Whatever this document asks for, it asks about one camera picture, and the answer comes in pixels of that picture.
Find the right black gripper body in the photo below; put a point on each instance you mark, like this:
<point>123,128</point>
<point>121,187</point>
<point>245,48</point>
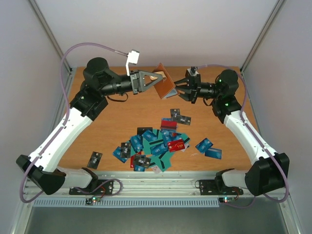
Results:
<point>193,87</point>

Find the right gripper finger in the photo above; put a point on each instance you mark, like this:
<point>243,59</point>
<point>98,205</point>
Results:
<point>185,94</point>
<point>184,82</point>

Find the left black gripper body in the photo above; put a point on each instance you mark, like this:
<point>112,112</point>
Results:
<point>136,85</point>

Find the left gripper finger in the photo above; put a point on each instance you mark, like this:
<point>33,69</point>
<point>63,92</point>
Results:
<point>147,83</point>
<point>151,76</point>

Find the brown leather card holder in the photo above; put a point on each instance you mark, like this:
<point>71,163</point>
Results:
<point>165,88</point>

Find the teal striped card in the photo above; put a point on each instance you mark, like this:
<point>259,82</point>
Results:
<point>156,137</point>

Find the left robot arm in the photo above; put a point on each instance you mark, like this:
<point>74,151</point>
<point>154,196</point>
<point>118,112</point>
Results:
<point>41,166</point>

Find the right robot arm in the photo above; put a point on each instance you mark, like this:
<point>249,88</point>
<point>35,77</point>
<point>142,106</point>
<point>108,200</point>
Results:
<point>269,169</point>

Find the black card top upper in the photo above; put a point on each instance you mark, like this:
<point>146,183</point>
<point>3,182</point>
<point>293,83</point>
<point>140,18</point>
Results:
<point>174,113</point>

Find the black VIP card top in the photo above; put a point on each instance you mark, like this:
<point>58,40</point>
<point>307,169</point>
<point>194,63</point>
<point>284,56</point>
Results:
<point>182,119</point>

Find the black vip card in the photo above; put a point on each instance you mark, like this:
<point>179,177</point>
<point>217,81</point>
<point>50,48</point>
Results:
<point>142,160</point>
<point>182,119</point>
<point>94,160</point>
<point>125,150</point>

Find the dark red card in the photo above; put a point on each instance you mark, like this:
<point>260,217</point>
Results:
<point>169,125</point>

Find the black plain card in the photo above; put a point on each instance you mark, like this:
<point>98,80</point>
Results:
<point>141,130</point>

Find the blue card right upper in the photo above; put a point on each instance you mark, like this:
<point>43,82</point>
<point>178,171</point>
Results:
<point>204,145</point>

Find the red gold VIP card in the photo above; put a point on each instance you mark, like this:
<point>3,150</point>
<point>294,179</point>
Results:
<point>176,145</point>

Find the blue card pile centre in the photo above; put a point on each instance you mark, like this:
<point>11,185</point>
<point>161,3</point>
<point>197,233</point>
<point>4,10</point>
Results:
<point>136,143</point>

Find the blue card far right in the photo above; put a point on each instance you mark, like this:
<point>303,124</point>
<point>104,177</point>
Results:
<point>214,153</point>

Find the teal card pile bottom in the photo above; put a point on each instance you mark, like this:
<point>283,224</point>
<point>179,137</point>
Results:
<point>162,164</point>

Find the blue card left edge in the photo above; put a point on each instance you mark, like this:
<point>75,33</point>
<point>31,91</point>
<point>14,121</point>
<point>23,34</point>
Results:
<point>117,154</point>

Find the black VIP card bottom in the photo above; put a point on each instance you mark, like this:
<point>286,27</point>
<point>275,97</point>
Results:
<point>142,160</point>

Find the black VIP card far left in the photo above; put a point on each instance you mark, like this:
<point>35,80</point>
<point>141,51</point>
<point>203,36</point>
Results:
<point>94,160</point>

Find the right controller board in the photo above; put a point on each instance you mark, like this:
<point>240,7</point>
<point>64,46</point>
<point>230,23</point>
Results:
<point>227,199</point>

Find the controller board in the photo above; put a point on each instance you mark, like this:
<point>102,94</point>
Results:
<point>93,200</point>
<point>227,199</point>

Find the left controller board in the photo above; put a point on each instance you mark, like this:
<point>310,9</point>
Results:
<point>93,200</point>

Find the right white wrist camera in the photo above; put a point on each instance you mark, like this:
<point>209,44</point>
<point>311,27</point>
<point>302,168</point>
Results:
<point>192,72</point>

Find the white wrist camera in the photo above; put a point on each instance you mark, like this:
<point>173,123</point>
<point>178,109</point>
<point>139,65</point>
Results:
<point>132,58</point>
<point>192,72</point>

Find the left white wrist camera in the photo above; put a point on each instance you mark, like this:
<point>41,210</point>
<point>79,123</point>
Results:
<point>132,58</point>

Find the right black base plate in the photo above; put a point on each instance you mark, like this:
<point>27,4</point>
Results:
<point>211,187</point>

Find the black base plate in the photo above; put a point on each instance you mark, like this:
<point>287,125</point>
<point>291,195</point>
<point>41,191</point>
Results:
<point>211,187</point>
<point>100,187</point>

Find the aluminium frame rails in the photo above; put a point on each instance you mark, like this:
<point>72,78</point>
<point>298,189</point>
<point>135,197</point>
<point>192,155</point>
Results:
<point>135,184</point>

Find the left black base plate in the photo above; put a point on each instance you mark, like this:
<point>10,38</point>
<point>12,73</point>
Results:
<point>100,187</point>

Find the grey slotted cable duct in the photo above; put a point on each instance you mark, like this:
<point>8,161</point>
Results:
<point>111,202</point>

